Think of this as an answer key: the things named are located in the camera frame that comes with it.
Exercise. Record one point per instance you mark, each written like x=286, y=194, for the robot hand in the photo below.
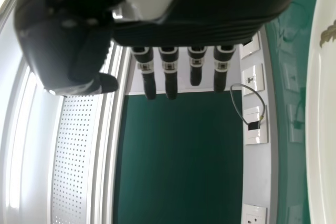
x=199, y=6

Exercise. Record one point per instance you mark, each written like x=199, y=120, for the white socket rail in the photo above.
x=245, y=169

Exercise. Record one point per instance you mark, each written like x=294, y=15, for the white ridged frame rail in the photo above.
x=113, y=129

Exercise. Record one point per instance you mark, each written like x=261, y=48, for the white socket panel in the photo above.
x=254, y=214
x=256, y=77
x=249, y=51
x=256, y=137

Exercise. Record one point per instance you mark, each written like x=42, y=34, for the white plate brown leaf pattern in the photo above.
x=323, y=129

